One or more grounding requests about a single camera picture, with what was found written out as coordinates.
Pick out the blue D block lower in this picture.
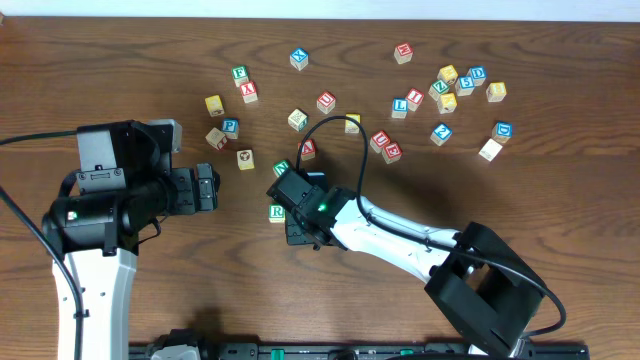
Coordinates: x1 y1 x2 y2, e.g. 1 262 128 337
491 122 513 144

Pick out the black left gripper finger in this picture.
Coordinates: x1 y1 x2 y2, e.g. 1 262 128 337
198 180 219 211
197 163 220 181

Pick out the blue X block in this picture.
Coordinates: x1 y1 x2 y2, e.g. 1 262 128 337
290 48 309 71

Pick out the red U block lower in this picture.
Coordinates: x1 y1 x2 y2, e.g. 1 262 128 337
369 130 391 153

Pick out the white picture block teal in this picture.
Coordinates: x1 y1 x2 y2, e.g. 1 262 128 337
287 109 308 132

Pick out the red I block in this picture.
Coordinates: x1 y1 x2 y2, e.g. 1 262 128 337
405 88 425 112

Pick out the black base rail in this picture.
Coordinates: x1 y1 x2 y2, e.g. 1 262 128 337
128 340 591 360

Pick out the green R block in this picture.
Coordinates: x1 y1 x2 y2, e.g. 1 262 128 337
268 204 286 223

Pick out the green F block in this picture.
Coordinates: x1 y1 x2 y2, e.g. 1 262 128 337
231 65 249 87

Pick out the blue 2 block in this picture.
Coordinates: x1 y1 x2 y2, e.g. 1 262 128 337
430 123 453 146

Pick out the soccer ball block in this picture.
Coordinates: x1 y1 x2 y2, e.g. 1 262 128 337
237 149 255 171

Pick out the blue d block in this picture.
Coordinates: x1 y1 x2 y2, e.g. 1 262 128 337
491 122 513 144
467 66 487 87

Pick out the green N block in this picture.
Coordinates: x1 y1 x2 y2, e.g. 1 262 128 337
272 159 291 177

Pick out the yellow 8 block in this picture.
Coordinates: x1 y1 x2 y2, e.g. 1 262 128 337
486 82 507 103

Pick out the red A block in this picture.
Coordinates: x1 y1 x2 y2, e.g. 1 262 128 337
298 139 316 161

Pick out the plain white block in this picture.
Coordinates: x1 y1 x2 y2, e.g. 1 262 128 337
479 139 503 162

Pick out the blue P block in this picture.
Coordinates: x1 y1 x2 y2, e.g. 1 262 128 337
221 118 239 140

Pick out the yellow block top right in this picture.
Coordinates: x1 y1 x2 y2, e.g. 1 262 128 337
437 65 459 85

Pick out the blue L block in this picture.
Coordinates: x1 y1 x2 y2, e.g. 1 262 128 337
391 98 409 119

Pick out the red E block top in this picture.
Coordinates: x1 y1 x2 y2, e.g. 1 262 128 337
394 42 414 64

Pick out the yellow block under Z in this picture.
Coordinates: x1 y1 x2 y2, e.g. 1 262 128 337
437 93 457 114

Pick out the yellow O block centre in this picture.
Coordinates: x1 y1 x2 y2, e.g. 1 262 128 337
345 113 361 134

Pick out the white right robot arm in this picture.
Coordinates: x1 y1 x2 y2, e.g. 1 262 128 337
270 182 549 357

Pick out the blue D block upper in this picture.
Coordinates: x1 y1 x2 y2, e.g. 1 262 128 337
467 66 487 87

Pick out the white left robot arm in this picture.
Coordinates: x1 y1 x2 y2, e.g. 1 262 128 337
42 163 220 359

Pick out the blue 5 block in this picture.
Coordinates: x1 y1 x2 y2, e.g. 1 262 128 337
455 76 475 97

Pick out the red Y block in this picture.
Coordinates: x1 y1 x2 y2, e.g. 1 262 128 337
240 81 258 103

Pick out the green Z block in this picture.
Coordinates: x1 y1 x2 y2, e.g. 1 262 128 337
428 79 450 101

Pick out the red U block upper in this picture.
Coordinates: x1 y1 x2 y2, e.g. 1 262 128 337
316 91 336 114

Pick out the red u block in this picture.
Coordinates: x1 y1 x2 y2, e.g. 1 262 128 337
316 91 336 114
369 130 391 153

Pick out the yellow block left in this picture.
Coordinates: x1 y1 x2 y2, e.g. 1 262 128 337
204 95 225 117

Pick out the white 6 block red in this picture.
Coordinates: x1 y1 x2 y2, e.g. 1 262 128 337
205 128 228 150

